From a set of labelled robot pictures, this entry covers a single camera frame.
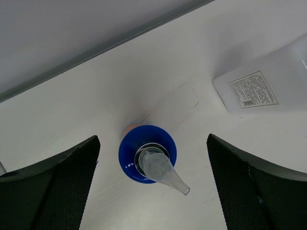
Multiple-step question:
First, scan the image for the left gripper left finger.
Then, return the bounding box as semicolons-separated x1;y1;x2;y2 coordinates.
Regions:
0;136;100;230

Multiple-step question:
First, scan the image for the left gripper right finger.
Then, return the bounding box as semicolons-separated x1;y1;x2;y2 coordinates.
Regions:
207;134;307;230

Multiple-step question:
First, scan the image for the orange pump bottle blue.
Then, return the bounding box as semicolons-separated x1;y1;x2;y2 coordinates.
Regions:
118;124;190;196

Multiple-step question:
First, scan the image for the clear bottle black cap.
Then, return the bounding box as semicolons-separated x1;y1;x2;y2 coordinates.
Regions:
213;34;307;116

